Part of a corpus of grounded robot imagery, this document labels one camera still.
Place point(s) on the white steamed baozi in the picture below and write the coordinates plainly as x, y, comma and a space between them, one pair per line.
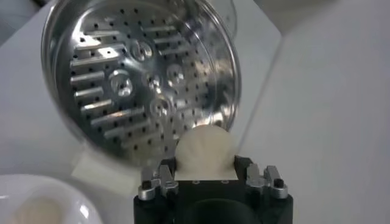
204, 149

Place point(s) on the stainless steel steamer basket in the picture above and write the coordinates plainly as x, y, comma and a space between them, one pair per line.
122, 61

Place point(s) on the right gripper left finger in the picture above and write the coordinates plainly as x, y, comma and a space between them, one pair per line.
158, 182

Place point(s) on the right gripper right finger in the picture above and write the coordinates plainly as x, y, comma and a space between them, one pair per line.
262, 179

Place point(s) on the white round plate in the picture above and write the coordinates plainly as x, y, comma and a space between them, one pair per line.
82, 198

